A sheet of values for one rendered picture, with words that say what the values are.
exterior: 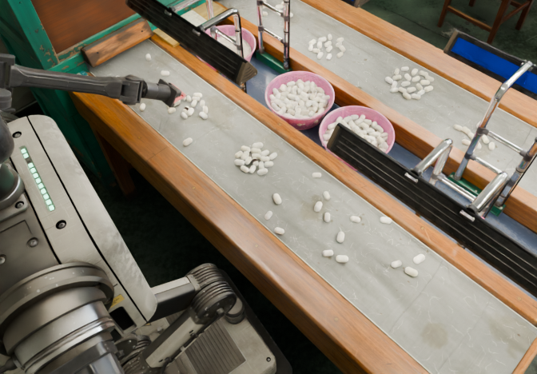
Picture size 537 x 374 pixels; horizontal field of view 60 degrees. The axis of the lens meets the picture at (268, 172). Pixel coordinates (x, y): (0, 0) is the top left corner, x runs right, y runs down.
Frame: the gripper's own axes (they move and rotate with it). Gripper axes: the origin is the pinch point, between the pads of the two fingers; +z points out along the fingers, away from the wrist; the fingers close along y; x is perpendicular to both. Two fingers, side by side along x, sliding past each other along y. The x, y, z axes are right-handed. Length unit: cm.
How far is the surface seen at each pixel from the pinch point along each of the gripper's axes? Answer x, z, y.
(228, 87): -7.8, 17.3, -3.7
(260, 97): -8.5, 31.9, -9.6
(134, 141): 19.9, -14.5, -1.0
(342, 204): 0, 12, -70
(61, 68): 16, -18, 47
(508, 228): -17, 42, -112
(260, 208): 13, -3, -52
